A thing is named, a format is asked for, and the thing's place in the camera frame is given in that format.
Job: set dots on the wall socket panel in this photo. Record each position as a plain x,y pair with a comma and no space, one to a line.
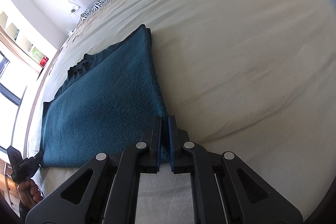
75,9

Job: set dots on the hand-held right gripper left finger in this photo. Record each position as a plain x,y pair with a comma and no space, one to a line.
155,140

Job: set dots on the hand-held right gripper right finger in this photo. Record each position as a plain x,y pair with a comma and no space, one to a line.
173,140

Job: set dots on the beige curtain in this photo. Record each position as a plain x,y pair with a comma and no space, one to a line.
15,45

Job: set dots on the green container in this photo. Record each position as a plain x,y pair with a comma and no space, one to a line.
36,53

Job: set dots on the red box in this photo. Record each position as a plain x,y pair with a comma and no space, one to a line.
43,60

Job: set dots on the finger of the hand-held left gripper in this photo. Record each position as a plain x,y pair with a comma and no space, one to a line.
40,156

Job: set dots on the dark teal knit sweater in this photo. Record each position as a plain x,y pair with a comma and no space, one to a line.
110,98

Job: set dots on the white shelf unit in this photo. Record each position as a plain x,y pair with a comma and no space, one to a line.
29,40

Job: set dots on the black framed window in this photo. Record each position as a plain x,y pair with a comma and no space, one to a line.
9,98

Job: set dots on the person's left hand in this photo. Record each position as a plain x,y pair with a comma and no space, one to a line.
29,192

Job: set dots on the bed with beige cover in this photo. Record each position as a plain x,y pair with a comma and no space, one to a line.
236,56

